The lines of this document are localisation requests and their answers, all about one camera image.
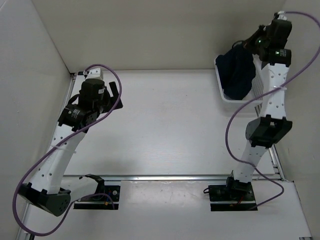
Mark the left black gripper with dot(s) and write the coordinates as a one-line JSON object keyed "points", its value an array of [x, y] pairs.
{"points": [[113, 89]]}

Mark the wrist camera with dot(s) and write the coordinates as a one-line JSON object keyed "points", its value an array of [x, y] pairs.
{"points": [[280, 15], [95, 73]]}

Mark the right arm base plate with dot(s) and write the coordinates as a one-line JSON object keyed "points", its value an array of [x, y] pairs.
{"points": [[223, 200]]}

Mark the white plastic mesh basket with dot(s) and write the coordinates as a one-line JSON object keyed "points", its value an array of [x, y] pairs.
{"points": [[231, 105]]}

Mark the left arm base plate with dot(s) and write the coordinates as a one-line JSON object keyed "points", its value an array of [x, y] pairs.
{"points": [[106, 197]]}

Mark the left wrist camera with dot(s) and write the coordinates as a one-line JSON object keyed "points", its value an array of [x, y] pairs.
{"points": [[95, 73]]}

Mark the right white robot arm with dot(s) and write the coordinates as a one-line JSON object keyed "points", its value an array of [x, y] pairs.
{"points": [[272, 124]]}

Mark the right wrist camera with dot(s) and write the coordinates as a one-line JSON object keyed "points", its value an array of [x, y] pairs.
{"points": [[280, 15]]}

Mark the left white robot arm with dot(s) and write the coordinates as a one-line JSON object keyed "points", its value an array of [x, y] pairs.
{"points": [[46, 189]]}

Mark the navy blue shorts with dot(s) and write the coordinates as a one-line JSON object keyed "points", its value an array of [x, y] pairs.
{"points": [[236, 71]]}

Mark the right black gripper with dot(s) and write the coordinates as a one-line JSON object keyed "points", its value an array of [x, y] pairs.
{"points": [[248, 43]]}

